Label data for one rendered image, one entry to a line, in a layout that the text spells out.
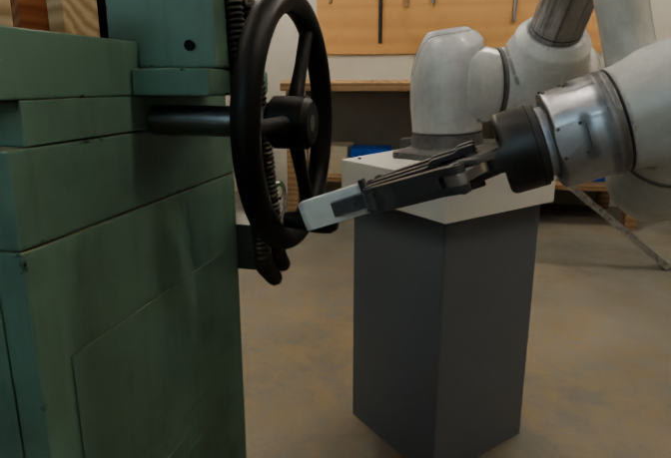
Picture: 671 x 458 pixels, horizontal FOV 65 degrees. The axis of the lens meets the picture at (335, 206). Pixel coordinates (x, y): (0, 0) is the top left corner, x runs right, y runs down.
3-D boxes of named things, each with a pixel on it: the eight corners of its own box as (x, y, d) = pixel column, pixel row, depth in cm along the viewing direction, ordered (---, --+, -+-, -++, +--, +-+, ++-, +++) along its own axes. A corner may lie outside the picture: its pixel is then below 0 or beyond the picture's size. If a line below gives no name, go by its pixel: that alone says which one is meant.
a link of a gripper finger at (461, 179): (505, 170, 47) (511, 179, 42) (448, 187, 48) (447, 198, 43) (497, 144, 47) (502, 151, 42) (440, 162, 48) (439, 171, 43)
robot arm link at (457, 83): (405, 128, 126) (403, 31, 120) (481, 123, 126) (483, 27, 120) (416, 137, 110) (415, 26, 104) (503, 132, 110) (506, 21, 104)
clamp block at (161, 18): (214, 68, 58) (210, -19, 56) (108, 69, 61) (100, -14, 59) (264, 71, 72) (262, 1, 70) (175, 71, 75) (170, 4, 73)
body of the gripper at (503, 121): (527, 100, 50) (433, 131, 53) (538, 103, 42) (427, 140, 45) (549, 174, 51) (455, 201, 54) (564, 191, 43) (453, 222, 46)
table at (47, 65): (68, 104, 37) (58, 13, 36) (-241, 100, 44) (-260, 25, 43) (311, 90, 94) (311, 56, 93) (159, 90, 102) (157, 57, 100)
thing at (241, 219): (259, 270, 90) (258, 226, 88) (194, 264, 93) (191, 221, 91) (276, 254, 98) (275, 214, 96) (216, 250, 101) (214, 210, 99)
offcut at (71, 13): (50, 37, 54) (45, -6, 53) (85, 39, 57) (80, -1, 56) (65, 35, 52) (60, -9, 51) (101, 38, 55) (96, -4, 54)
